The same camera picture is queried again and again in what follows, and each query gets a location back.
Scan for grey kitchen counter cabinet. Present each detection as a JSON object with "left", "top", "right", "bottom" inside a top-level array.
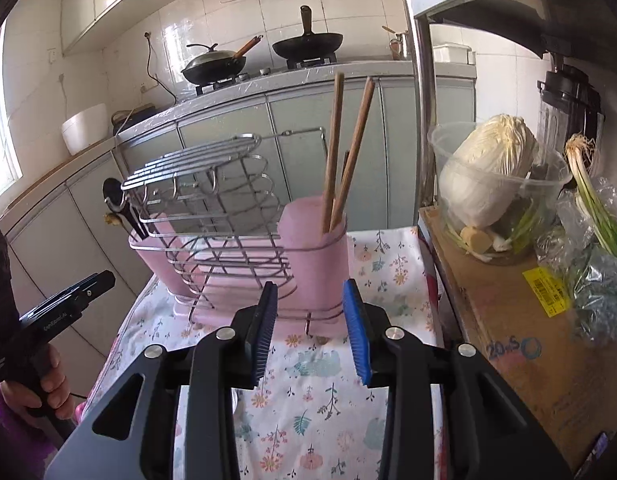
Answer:
[{"left": 0, "top": 60, "right": 477, "bottom": 396}]

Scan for ginger piece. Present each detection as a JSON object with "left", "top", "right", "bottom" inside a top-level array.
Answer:
[{"left": 461, "top": 226, "right": 492, "bottom": 257}]

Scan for clear plastic bowl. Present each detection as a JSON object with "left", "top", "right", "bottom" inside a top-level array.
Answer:
[{"left": 429, "top": 122, "right": 572, "bottom": 266}]

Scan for green onions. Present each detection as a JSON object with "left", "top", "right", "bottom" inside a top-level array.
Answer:
[{"left": 563, "top": 134, "right": 617, "bottom": 271}]

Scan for person's left hand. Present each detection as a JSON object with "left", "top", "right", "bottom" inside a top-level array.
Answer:
[{"left": 0, "top": 345, "right": 78, "bottom": 422}]

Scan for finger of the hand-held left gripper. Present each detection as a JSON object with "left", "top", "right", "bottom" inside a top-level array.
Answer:
[{"left": 57, "top": 270, "right": 116, "bottom": 312}]

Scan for white storage box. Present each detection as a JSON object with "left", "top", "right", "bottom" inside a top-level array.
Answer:
[{"left": 433, "top": 42, "right": 477, "bottom": 66}]

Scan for black spoon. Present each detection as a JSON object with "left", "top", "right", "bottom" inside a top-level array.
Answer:
[{"left": 102, "top": 177, "right": 149, "bottom": 241}]

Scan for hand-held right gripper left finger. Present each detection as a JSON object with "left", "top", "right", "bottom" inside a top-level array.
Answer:
[{"left": 58, "top": 281, "right": 279, "bottom": 480}]

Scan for pink drip tray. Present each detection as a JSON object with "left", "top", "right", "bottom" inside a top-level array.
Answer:
[{"left": 173, "top": 260, "right": 349, "bottom": 342}]

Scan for brown cardboard box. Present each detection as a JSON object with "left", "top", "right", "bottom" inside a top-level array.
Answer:
[{"left": 419, "top": 207, "right": 617, "bottom": 476}]

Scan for napa cabbage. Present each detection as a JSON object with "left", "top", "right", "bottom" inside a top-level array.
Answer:
[{"left": 439, "top": 114, "right": 539, "bottom": 228}]

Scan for white wall cabinet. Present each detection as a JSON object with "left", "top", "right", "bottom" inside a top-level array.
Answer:
[{"left": 61, "top": 0, "right": 155, "bottom": 57}]

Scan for black wok with lid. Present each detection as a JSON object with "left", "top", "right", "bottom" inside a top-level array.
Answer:
[{"left": 181, "top": 35, "right": 264, "bottom": 86}]

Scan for wooden chopstick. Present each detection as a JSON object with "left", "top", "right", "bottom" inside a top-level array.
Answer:
[
  {"left": 330, "top": 76, "right": 376, "bottom": 232},
  {"left": 323, "top": 72, "right": 345, "bottom": 233}
]

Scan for metal storage shelf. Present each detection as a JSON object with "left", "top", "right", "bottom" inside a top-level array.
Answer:
[{"left": 395, "top": 0, "right": 617, "bottom": 208}]

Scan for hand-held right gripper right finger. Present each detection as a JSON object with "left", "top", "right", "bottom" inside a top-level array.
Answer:
[{"left": 343, "top": 279, "right": 572, "bottom": 480}]

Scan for person's left forearm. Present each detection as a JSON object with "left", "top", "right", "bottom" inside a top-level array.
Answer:
[{"left": 0, "top": 379, "right": 62, "bottom": 480}]

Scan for pink plastic utensil cup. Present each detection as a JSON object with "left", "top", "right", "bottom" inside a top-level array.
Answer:
[
  {"left": 277, "top": 196, "right": 350, "bottom": 311},
  {"left": 130, "top": 212, "right": 209, "bottom": 298}
]

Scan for floral table cloth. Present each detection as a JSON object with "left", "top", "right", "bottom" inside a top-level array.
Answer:
[{"left": 88, "top": 227, "right": 447, "bottom": 480}]

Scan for black power cable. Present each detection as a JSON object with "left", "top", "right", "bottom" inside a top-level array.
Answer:
[{"left": 142, "top": 31, "right": 178, "bottom": 107}]

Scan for clear plastic bag of greens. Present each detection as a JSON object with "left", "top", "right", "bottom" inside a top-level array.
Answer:
[{"left": 536, "top": 180, "right": 617, "bottom": 347}]

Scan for steel wire dish rack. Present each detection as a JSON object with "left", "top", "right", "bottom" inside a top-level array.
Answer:
[{"left": 102, "top": 127, "right": 352, "bottom": 336}]

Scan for gas stove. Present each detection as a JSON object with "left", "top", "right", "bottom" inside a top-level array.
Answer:
[{"left": 193, "top": 52, "right": 339, "bottom": 96}]

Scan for black countertop appliance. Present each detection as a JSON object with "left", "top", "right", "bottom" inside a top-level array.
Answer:
[{"left": 111, "top": 105, "right": 157, "bottom": 137}]

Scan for black blender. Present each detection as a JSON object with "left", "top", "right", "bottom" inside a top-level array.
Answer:
[{"left": 536, "top": 35, "right": 605, "bottom": 162}]

